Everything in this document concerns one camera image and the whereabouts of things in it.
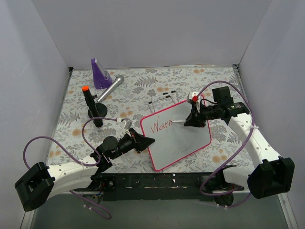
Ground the white red whiteboard marker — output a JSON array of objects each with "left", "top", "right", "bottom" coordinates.
[{"left": 171, "top": 120, "right": 185, "bottom": 123}]

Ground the pink framed whiteboard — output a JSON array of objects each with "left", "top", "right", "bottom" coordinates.
[{"left": 140, "top": 100, "right": 212, "bottom": 171}]

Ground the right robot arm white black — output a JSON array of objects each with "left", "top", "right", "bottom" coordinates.
[{"left": 183, "top": 86, "right": 295, "bottom": 199}]

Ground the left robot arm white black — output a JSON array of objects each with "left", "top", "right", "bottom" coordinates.
[{"left": 15, "top": 128, "right": 155, "bottom": 212}]

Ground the black torch with orange cap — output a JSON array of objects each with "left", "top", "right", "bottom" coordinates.
[{"left": 81, "top": 85, "right": 108, "bottom": 118}]

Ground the floral patterned table mat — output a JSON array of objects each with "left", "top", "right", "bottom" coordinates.
[{"left": 47, "top": 66, "right": 253, "bottom": 173}]

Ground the silver microphone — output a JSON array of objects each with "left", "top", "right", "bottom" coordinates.
[{"left": 96, "top": 75, "right": 124, "bottom": 103}]

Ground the purple wedge stand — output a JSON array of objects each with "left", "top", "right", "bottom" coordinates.
[{"left": 91, "top": 58, "right": 112, "bottom": 90}]

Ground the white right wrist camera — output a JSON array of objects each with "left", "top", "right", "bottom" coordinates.
[{"left": 187, "top": 92, "right": 201, "bottom": 112}]

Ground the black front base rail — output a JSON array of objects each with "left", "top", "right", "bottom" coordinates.
[{"left": 83, "top": 172, "right": 214, "bottom": 202}]

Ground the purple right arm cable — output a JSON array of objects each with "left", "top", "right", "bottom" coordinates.
[{"left": 196, "top": 80, "right": 257, "bottom": 208}]

